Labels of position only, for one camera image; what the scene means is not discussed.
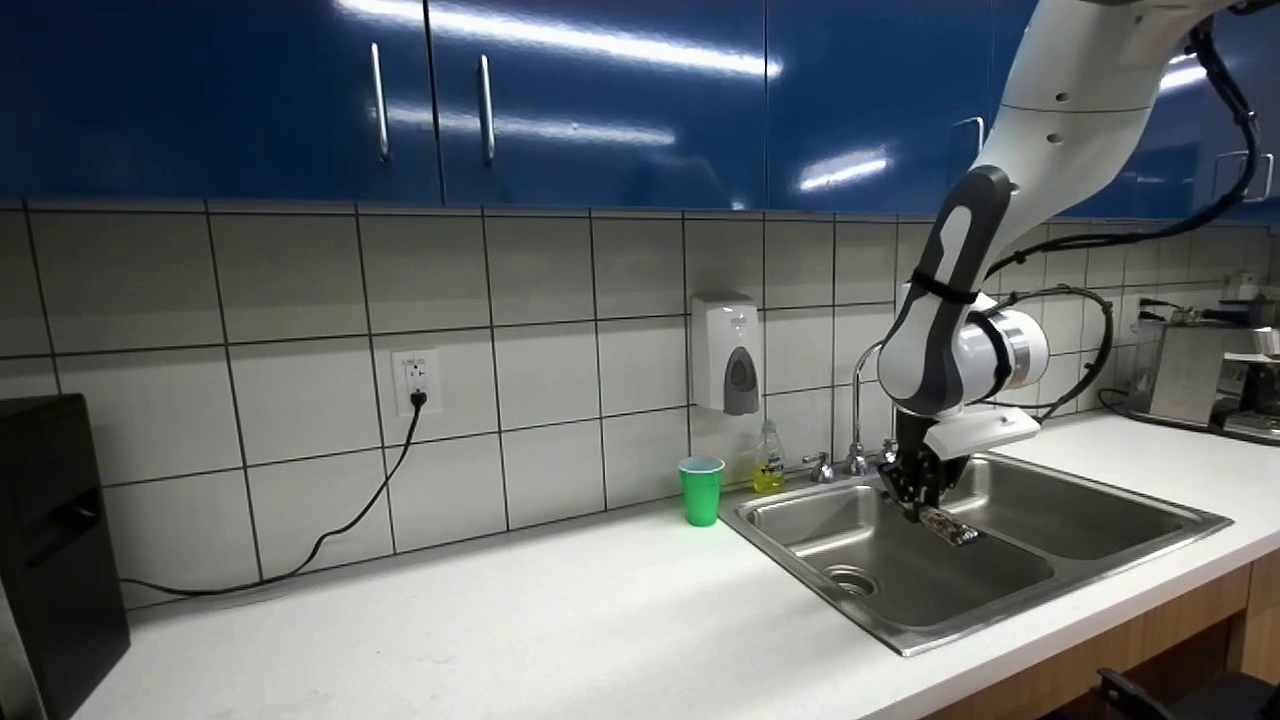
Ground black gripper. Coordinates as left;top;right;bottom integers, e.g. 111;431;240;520
901;449;966;507

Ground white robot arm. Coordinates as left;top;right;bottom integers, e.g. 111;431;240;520
878;0;1232;507

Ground stainless steel double sink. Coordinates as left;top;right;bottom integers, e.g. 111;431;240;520
723;458;1228;656

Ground coffee machine on counter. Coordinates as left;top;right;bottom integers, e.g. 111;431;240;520
1138;296;1280;444

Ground black appliance on counter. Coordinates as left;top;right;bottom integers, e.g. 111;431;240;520
0;395;132;720

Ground chrome gooseneck faucet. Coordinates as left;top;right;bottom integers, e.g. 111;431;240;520
850;341;886;475

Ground yellow dish soap bottle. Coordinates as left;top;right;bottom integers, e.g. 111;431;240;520
748;425;789;496

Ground green plastic cup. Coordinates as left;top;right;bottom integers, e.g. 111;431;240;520
681;458;723;527

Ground black chair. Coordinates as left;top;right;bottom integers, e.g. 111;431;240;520
1099;670;1280;720

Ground blue upper cabinets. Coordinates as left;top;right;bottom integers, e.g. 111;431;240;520
0;0;1280;224

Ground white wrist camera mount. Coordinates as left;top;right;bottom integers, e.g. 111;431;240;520
924;403;1040;461

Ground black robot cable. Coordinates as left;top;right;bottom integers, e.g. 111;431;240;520
980;16;1263;420

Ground white wall soap dispenser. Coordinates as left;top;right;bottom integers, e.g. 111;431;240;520
692;296;761;417

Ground black power cable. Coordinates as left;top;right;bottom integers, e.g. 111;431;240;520
118;389;432;599

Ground white wall outlet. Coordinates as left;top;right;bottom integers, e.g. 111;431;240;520
394;348;442;410

